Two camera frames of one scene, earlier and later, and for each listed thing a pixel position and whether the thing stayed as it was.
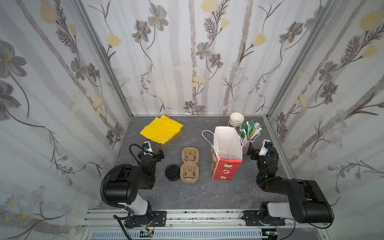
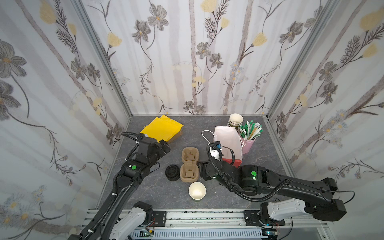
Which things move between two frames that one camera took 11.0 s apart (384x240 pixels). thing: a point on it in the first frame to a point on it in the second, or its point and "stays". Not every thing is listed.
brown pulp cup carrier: (189, 169) stays
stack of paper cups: (236, 120) stays
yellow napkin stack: (161, 129) stays
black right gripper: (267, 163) to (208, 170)
